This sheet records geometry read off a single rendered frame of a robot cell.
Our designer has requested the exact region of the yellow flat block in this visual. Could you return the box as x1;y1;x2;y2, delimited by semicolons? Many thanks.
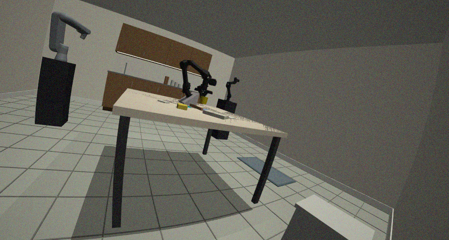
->
177;103;188;110

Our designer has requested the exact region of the yellow cup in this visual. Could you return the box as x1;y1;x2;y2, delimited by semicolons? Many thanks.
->
200;96;208;104

